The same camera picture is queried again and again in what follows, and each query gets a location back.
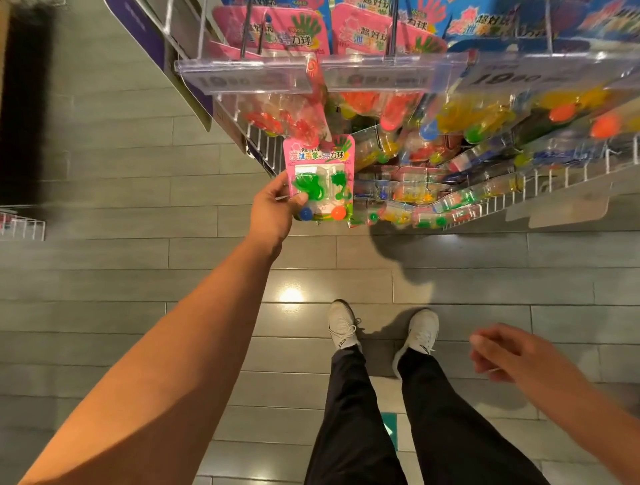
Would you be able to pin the pile of small toy packets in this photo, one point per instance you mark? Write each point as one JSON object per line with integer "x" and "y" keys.
{"x": 470, "y": 140}

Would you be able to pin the clear plastic label holder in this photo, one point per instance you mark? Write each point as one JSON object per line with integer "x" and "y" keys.
{"x": 560, "y": 205}

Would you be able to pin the person's left forearm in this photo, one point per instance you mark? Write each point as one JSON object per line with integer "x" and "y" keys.
{"x": 150, "y": 390}

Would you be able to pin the person's left hand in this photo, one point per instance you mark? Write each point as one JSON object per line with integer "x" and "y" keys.
{"x": 272, "y": 215}

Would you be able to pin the person's black trousers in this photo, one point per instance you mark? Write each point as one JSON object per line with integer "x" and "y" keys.
{"x": 440, "y": 430}

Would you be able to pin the pink packet green sticky toy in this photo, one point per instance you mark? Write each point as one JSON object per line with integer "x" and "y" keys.
{"x": 320, "y": 180}

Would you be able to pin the green floor arrow sticker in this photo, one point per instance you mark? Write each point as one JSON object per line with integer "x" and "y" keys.
{"x": 389, "y": 432}

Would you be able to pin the clear plastic price strip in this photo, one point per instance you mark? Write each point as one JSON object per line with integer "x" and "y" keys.
{"x": 250, "y": 75}

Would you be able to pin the person's right hand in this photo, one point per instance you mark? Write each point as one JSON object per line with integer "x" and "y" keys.
{"x": 520, "y": 365}

